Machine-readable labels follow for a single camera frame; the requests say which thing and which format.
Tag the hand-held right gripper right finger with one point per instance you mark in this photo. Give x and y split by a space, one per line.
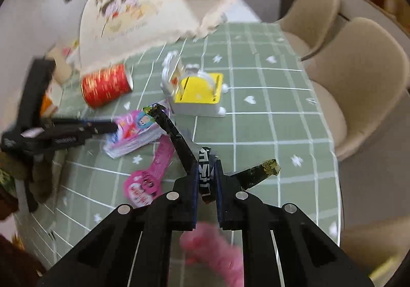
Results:
219 200

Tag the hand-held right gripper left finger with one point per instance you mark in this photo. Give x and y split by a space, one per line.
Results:
195 200

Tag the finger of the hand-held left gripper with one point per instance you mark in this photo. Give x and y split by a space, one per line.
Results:
99 127

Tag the pink cartoon tissue packet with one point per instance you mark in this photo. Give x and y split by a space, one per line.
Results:
134 133

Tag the black wrapper with gold ends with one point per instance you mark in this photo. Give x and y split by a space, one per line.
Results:
179 141

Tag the orange tissue box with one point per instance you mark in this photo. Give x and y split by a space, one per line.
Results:
48 104

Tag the red paper cup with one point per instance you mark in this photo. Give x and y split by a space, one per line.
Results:
105 86

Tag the pink caterpillar toy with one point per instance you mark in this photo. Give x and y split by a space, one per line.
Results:
211 251

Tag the white and yellow toy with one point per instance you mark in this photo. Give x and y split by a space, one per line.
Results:
195 88

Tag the green checked tablecloth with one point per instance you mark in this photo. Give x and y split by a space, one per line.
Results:
272 107

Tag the person's maroon clothing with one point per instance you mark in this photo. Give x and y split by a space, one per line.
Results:
16 264

